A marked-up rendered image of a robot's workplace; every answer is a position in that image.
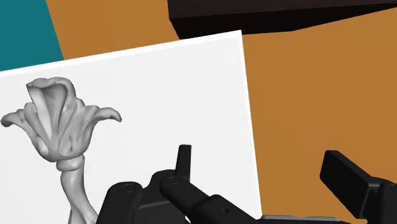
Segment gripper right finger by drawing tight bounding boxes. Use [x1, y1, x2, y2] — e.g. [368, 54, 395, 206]
[319, 150, 397, 224]

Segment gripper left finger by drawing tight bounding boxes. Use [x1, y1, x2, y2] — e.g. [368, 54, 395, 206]
[95, 144, 262, 224]

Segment white table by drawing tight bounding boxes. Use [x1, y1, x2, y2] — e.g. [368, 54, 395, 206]
[0, 30, 263, 224]

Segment grey flower-shaped vase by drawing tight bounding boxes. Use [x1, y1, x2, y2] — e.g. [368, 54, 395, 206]
[0, 76, 123, 224]

